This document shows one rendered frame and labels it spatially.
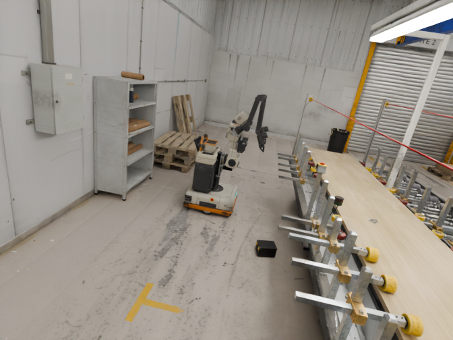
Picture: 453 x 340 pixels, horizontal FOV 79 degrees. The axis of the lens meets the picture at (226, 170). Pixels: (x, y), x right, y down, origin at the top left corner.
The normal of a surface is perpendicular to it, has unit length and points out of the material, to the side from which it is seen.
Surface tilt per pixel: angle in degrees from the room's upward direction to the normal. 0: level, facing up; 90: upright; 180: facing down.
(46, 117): 90
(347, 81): 90
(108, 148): 90
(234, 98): 90
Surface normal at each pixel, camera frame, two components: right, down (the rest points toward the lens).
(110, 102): -0.16, 0.31
